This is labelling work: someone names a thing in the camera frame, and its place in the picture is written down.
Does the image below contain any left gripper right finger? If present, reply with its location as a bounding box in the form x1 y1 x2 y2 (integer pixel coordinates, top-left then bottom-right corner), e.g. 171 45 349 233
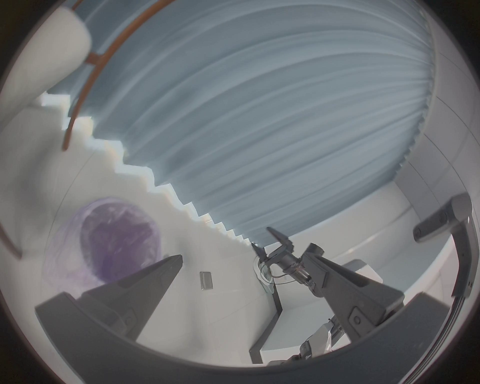
302 253 406 344

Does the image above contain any white trash bin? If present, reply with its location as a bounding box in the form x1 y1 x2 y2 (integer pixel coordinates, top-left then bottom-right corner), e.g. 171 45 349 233
44 199 163 298

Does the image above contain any pale blue curtain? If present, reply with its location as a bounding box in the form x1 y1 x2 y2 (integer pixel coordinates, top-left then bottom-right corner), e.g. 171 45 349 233
49 0 437 250

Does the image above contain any wooden chair with white cushions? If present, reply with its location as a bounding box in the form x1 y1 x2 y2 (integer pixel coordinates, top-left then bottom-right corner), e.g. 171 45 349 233
0 0 177 259

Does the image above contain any white rimmed plastic tub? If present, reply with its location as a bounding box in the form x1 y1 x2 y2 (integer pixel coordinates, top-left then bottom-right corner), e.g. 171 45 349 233
254 258 277 295

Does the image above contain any purple plastic bag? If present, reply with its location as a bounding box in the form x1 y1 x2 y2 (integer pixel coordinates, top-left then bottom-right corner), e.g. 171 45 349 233
42 197 164 301

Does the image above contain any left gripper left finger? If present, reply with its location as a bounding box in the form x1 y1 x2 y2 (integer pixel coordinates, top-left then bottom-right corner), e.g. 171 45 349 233
80 254 184 344

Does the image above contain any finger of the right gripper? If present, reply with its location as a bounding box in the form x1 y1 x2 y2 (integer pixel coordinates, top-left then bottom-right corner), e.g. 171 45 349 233
266 226 292 247
250 242 269 263

